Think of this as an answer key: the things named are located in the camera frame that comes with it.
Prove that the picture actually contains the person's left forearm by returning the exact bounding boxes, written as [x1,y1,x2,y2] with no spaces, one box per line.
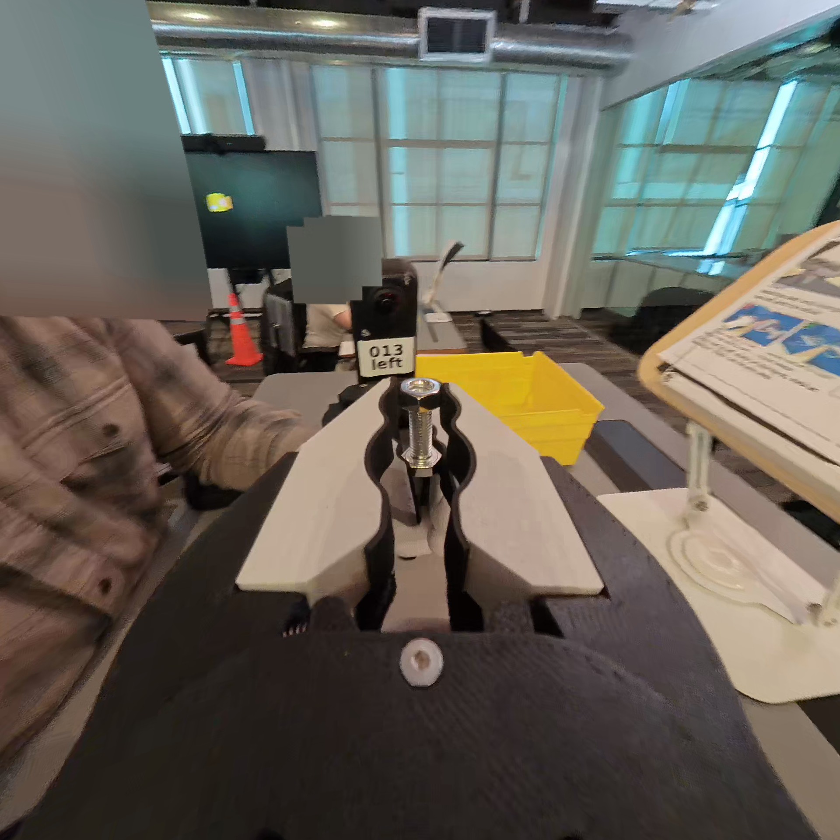
[145,368,326,497]

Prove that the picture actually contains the dark wall screen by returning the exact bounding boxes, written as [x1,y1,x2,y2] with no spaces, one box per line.
[184,136,322,273]

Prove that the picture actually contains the silver hex bolt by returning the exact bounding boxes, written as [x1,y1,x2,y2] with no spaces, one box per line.
[398,376,443,454]

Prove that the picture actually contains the printed instruction sheet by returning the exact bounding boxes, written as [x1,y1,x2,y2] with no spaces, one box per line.
[657,234,840,460]

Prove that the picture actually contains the wooden document stand white base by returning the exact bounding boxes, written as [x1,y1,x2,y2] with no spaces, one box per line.
[598,221,840,706]

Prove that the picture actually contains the black office chair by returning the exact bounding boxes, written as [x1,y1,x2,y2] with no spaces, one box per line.
[263,283,309,375]

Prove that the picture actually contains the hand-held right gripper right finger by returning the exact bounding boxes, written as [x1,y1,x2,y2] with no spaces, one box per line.
[440,381,606,628]

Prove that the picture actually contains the orange traffic cone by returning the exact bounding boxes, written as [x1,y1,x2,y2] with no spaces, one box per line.
[224,292,263,368]

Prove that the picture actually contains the black round pad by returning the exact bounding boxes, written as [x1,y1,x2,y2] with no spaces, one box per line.
[161,462,244,513]

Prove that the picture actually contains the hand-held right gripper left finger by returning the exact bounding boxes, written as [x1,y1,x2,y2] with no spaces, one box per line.
[237,378,401,628]

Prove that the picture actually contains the yellow plastic bin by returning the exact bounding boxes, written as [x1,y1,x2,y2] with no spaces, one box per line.
[415,350,605,467]

